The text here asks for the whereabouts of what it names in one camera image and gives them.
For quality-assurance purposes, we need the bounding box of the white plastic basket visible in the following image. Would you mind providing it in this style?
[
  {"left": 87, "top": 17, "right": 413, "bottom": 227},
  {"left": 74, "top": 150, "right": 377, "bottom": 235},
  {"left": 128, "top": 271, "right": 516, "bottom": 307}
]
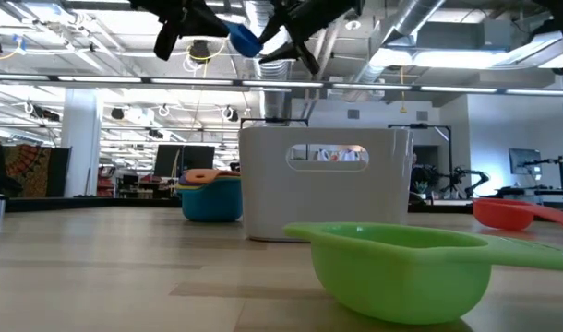
[{"left": 238, "top": 125, "right": 414, "bottom": 243}]

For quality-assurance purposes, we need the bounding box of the black table edge rail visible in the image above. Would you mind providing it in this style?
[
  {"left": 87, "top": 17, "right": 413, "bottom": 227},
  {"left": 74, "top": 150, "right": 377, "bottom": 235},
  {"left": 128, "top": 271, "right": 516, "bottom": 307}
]
[{"left": 0, "top": 196, "right": 563, "bottom": 214}]

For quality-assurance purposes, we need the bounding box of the grey background monitor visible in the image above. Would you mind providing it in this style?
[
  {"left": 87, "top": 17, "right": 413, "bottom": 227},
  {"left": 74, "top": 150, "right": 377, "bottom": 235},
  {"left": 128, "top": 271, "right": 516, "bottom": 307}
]
[{"left": 509, "top": 147, "right": 543, "bottom": 175}]

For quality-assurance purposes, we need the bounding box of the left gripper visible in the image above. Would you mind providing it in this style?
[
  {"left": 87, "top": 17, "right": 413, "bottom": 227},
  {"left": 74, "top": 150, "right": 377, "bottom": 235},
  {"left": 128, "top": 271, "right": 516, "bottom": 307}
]
[{"left": 128, "top": 0, "right": 231, "bottom": 61}]

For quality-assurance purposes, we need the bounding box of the smooth silver ventilation duct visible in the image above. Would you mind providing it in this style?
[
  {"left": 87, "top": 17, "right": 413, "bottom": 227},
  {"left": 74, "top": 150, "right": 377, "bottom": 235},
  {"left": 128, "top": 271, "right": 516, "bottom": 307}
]
[{"left": 345, "top": 0, "right": 449, "bottom": 102}]

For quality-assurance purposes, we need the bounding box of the black computer monitor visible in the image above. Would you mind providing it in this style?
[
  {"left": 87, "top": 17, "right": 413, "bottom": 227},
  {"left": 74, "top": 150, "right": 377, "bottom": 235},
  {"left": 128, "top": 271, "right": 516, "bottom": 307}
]
[
  {"left": 183, "top": 144, "right": 216, "bottom": 176},
  {"left": 153, "top": 143, "right": 185, "bottom": 176}
]

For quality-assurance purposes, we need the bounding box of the black metal stand frame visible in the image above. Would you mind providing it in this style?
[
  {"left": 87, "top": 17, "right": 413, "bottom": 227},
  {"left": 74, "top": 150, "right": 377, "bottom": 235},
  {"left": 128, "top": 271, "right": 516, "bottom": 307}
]
[
  {"left": 239, "top": 117, "right": 310, "bottom": 130},
  {"left": 387, "top": 122, "right": 453, "bottom": 185}
]

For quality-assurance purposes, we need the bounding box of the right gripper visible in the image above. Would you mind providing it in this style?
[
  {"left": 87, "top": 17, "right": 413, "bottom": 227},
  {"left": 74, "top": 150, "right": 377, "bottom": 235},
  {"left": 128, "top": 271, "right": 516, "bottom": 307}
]
[{"left": 258, "top": 0, "right": 365, "bottom": 76}]

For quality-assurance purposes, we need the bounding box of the yellow camera cable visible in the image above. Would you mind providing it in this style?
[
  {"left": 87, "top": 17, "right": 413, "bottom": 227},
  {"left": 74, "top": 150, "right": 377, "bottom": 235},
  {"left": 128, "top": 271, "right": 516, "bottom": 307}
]
[
  {"left": 0, "top": 43, "right": 24, "bottom": 65},
  {"left": 186, "top": 35, "right": 228, "bottom": 64}
]

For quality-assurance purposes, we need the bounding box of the orange patterned tapestry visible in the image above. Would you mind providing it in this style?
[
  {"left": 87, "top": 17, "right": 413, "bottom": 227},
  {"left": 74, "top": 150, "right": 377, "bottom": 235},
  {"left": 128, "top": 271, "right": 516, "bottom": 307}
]
[{"left": 0, "top": 144, "right": 52, "bottom": 198}]

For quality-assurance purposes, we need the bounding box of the green measuring cup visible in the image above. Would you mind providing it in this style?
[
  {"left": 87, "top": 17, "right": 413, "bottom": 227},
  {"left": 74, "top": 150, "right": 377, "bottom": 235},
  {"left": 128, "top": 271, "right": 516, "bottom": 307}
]
[{"left": 283, "top": 220, "right": 563, "bottom": 326}]

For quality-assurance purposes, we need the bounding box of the overhead frame light bar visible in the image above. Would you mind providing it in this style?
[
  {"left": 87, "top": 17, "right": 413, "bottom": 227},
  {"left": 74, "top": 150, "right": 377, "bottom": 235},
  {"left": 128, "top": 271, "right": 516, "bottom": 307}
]
[{"left": 0, "top": 72, "right": 563, "bottom": 98}]

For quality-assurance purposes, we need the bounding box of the black partition panel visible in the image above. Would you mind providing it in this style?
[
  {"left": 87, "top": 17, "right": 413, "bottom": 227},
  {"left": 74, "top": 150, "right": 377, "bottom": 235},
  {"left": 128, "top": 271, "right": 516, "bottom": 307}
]
[{"left": 45, "top": 147, "right": 72, "bottom": 198}]

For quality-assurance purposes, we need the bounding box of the background desk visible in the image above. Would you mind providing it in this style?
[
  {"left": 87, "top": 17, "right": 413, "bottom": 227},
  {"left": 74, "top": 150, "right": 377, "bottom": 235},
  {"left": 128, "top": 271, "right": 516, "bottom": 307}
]
[{"left": 496, "top": 184, "right": 563, "bottom": 204}]

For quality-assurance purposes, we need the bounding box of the red measuring cup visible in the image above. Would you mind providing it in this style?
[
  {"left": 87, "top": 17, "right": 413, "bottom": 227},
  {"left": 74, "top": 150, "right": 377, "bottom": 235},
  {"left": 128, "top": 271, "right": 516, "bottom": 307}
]
[{"left": 473, "top": 197, "right": 563, "bottom": 231}]

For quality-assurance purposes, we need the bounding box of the red background chair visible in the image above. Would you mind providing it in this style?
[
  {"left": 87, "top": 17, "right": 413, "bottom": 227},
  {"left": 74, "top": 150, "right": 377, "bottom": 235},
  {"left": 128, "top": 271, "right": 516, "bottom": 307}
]
[{"left": 96, "top": 165, "right": 117, "bottom": 198}]

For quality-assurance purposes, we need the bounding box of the ribbed silver ventilation duct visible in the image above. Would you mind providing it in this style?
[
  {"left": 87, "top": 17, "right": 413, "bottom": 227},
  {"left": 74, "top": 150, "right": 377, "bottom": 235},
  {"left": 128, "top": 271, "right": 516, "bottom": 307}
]
[{"left": 242, "top": 0, "right": 294, "bottom": 120}]

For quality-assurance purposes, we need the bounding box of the orange measuring cup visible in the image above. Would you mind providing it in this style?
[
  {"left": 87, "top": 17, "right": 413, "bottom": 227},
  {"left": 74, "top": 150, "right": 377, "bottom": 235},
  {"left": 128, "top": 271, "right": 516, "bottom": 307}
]
[{"left": 184, "top": 168, "right": 242, "bottom": 184}]

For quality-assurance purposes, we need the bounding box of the small blue measuring cup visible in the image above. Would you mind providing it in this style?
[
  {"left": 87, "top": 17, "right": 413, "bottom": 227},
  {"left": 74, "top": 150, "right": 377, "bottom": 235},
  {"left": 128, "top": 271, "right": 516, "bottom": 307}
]
[{"left": 224, "top": 20, "right": 264, "bottom": 59}]

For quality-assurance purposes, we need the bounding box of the large teal-blue measuring cup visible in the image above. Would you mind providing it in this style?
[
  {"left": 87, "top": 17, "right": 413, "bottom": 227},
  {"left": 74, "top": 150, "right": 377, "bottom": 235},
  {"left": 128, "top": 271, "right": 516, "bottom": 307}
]
[{"left": 175, "top": 177, "right": 244, "bottom": 223}]

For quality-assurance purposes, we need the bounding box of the white pillar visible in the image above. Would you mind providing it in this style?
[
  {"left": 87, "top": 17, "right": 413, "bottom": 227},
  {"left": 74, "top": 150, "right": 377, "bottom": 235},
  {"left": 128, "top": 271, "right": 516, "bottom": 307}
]
[{"left": 61, "top": 87, "right": 102, "bottom": 198}]

